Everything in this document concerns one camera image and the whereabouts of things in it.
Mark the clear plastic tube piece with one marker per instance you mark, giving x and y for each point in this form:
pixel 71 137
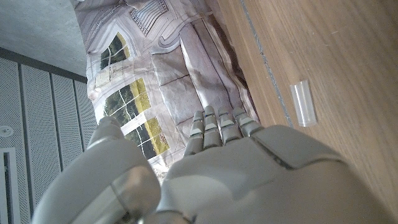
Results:
pixel 303 102

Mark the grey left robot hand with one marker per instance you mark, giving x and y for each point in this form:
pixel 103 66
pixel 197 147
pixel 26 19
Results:
pixel 248 180

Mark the round white ceiling sensor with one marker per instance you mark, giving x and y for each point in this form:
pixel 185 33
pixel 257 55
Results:
pixel 5 131

